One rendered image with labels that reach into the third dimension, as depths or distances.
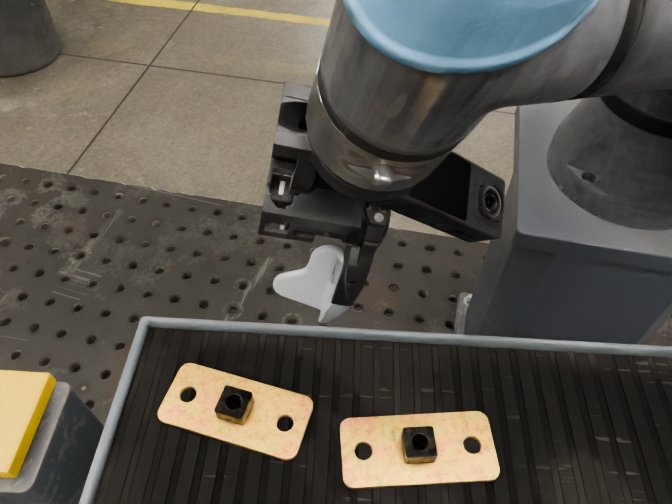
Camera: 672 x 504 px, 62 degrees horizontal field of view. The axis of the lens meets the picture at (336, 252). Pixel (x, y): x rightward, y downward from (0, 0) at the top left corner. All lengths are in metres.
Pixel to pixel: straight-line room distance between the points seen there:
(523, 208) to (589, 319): 0.16
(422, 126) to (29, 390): 0.28
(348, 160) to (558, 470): 0.20
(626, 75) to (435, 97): 0.07
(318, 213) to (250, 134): 2.01
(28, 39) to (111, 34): 0.42
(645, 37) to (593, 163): 0.33
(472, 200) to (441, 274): 0.61
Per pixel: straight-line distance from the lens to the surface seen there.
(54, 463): 0.40
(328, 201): 0.34
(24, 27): 2.91
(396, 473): 0.32
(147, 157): 2.33
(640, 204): 0.54
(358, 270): 0.37
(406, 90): 0.20
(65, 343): 0.98
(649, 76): 0.24
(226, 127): 2.40
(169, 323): 0.37
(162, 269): 1.02
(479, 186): 0.38
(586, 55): 0.21
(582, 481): 0.35
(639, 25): 0.22
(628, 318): 0.64
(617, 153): 0.52
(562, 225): 0.53
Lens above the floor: 1.47
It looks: 51 degrees down
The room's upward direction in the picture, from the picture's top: straight up
